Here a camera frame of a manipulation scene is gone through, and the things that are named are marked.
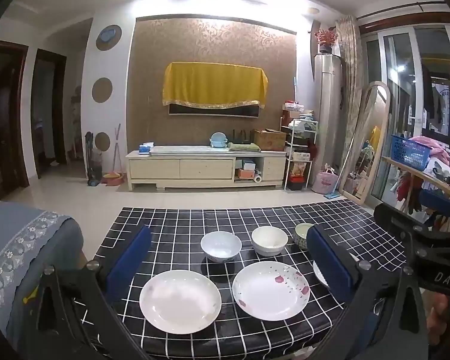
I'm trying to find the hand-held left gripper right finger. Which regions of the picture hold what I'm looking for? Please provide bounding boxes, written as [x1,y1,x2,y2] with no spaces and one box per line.
[306,225,431,360]

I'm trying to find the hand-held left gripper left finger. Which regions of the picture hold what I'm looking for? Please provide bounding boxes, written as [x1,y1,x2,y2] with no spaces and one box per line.
[35,225,152,360]

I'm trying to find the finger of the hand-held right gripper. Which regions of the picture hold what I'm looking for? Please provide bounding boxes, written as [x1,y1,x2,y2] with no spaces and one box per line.
[419,189,450,214]
[374,202,430,249]

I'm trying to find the white plate with brown print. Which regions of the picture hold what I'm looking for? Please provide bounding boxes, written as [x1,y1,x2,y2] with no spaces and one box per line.
[313,257,361,290]

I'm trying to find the green patterned bowl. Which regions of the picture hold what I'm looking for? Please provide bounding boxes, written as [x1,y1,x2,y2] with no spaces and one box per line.
[294,223,316,250]

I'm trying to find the white plate pink flowers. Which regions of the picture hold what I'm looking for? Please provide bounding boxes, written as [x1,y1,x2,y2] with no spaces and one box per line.
[232,261,311,321]

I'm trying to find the plain white plate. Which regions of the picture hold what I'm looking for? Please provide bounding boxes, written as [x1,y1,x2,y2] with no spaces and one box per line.
[139,270,223,335]

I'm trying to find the plain white bowl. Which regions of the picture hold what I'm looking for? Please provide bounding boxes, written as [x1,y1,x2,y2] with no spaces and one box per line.
[251,226,289,257]

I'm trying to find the white bowl blue pattern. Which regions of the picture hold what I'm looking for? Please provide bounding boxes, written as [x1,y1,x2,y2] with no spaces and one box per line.
[200,231,243,263]

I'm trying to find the person's right hand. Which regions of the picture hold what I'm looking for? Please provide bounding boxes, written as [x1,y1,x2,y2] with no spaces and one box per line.
[425,292,450,350]

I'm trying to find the pink clothes pile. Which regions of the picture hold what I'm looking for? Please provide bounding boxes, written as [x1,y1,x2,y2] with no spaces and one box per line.
[408,136,450,167]

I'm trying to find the blue plastic basket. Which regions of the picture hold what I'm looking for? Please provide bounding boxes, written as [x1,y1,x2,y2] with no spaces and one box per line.
[391,134,432,172]

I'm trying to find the black white checked tablecloth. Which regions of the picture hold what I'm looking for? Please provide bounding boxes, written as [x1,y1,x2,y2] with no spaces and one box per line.
[80,199,409,360]

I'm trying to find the blue mop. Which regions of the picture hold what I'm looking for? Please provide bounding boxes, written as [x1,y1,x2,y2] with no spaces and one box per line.
[324,145,350,200]

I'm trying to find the pink bag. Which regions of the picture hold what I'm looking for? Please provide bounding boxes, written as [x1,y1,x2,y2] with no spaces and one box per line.
[311,168,340,195]

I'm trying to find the wooden framed floor mirror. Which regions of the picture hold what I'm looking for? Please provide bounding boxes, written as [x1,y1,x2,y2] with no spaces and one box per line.
[339,81,392,208]

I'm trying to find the beige television cabinet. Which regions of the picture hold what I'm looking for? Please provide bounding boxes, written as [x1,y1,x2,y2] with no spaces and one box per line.
[125,144,288,193]

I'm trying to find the upright vacuum cleaner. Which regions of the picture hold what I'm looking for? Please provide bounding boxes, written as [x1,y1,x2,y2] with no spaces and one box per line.
[84,131,103,188]

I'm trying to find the broom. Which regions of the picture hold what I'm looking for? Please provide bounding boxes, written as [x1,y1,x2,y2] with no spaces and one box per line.
[112,123,124,181]

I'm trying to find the standing air conditioner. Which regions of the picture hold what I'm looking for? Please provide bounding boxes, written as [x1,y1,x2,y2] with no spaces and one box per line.
[314,53,344,196]

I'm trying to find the glass sliding door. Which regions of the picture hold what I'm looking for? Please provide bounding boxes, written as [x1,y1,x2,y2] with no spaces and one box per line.
[361,25,450,205]

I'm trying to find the blue lace sofa cover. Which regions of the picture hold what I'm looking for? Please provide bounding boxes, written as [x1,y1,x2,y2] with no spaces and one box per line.
[0,201,85,347]

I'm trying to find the white metal rack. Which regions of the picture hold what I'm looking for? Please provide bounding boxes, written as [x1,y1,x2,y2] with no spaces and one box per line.
[280,112,318,191]

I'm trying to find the cardboard box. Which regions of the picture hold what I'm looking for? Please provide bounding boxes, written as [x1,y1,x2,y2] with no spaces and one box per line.
[253,129,287,152]

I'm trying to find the patterned curtain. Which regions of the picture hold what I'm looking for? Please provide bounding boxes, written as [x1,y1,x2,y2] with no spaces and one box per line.
[335,15,363,193]

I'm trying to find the green flat box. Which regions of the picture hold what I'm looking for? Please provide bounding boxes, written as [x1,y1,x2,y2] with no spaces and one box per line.
[228,142,262,152]

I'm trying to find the blue lidded pot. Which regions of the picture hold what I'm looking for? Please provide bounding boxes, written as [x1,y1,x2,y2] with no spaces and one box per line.
[209,132,229,151]

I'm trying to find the dark wooden door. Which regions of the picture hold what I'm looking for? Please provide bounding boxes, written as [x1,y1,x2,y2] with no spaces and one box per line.
[0,40,30,208]
[30,48,68,179]

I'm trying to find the yellow television cover cloth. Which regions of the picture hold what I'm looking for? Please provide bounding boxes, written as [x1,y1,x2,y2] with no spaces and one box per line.
[162,62,269,110]

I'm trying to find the wall television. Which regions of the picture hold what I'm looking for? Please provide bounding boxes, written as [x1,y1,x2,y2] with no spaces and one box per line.
[168,102,262,119]

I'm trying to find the round wall decor blue plate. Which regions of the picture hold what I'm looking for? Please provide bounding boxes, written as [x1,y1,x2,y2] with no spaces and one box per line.
[95,24,123,52]

